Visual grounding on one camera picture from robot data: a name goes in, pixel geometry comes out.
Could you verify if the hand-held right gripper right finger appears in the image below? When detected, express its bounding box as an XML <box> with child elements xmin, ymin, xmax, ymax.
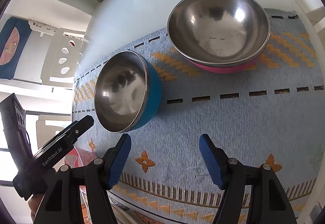
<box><xmin>199</xmin><ymin>134</ymin><xmax>297</xmax><ymax>224</ymax></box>

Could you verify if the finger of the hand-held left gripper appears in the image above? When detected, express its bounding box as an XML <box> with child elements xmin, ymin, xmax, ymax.
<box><xmin>54</xmin><ymin>115</ymin><xmax>95</xmax><ymax>148</ymax></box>

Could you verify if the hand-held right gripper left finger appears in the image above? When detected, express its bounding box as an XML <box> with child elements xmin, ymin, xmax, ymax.
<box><xmin>33</xmin><ymin>133</ymin><xmax>132</xmax><ymax>224</ymax></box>

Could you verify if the blue steel bowl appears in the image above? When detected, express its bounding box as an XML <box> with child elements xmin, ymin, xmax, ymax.
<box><xmin>94</xmin><ymin>50</ymin><xmax>163</xmax><ymax>134</ymax></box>

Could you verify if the person's left hand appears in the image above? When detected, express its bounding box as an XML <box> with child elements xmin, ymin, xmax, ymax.
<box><xmin>28</xmin><ymin>193</ymin><xmax>43</xmax><ymax>222</ymax></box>

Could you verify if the pink round object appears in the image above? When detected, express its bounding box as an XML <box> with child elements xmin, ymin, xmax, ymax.
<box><xmin>64</xmin><ymin>146</ymin><xmax>98</xmax><ymax>167</ymax></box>

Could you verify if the blue woven table mat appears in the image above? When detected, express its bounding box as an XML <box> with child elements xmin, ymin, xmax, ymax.
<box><xmin>72</xmin><ymin>8</ymin><xmax>318</xmax><ymax>224</ymax></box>

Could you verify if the white chair with oval holes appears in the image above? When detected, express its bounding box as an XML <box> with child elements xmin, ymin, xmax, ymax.
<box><xmin>41</xmin><ymin>28</ymin><xmax>89</xmax><ymax>86</ymax></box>

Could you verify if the pink steel bowl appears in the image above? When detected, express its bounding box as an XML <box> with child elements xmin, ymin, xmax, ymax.
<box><xmin>167</xmin><ymin>0</ymin><xmax>271</xmax><ymax>74</ymax></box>

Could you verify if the blue wall picture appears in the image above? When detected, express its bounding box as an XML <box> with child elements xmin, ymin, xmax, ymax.
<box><xmin>0</xmin><ymin>17</ymin><xmax>32</xmax><ymax>81</ymax></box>

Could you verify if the white wall hook rack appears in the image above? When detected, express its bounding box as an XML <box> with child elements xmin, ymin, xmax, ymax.
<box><xmin>28</xmin><ymin>19</ymin><xmax>60</xmax><ymax>36</ymax></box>

